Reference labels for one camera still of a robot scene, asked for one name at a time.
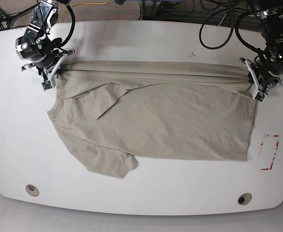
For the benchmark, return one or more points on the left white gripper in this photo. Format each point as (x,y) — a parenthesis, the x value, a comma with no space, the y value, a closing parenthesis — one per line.
(263,80)

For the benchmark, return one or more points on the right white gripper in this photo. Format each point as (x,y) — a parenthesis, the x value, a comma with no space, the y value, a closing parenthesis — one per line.
(46,68)

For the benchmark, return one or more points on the beige T-shirt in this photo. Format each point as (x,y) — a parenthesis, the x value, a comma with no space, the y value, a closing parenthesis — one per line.
(108,115)

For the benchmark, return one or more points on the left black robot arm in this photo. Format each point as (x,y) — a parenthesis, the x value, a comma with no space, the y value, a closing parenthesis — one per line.
(271,29)

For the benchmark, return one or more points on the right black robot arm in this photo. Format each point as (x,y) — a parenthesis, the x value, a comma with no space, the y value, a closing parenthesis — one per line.
(44,54)

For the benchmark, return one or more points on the red tape rectangle marking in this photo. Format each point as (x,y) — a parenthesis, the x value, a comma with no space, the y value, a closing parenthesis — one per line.
(268,151)

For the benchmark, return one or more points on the black tripod stand legs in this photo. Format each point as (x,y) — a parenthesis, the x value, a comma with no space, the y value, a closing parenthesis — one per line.
(7,20)

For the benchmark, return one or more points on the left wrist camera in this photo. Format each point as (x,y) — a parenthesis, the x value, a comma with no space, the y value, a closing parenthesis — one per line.
(261,96)

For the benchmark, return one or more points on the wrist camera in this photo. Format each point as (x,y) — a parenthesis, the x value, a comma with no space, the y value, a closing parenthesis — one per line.
(47,85)
(261,96)

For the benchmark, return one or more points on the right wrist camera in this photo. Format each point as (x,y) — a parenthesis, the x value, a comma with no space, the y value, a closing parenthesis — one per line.
(47,85)

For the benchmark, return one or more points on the right table cable grommet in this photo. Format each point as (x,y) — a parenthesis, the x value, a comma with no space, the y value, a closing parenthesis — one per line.
(244,199)

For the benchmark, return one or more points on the table cable grommet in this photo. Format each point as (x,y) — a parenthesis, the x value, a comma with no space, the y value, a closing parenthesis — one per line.
(244,199)
(32,190)

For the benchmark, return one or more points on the left table cable grommet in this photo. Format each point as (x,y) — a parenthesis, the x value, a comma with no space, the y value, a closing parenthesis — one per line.
(32,190)

